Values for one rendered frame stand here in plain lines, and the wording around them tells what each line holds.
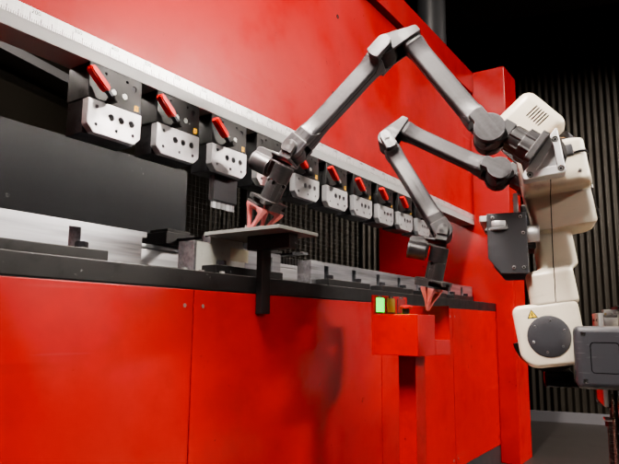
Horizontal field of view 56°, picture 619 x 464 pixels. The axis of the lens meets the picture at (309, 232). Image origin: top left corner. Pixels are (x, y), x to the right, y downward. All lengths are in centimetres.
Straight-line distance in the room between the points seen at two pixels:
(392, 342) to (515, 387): 183
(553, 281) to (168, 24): 121
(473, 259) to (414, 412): 189
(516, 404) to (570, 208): 203
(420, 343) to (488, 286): 185
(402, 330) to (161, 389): 74
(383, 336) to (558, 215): 60
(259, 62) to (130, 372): 107
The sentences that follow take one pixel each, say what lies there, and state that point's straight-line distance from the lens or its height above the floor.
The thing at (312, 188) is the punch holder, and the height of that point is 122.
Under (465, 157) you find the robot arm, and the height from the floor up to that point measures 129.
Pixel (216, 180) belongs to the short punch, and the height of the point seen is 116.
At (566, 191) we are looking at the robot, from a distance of 169.
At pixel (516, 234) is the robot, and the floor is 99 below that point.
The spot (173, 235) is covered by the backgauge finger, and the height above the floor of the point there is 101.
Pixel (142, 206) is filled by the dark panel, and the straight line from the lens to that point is 220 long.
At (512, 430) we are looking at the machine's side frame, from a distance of 359.
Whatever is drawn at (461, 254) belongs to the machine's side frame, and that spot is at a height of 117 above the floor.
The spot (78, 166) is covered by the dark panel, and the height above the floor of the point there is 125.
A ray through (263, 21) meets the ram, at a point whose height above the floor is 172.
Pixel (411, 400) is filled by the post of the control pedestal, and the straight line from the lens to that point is 185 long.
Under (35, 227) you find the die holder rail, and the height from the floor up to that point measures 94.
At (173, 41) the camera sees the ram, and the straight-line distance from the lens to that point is 168.
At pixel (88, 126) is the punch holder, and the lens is 143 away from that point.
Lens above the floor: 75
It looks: 9 degrees up
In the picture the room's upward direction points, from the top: 1 degrees clockwise
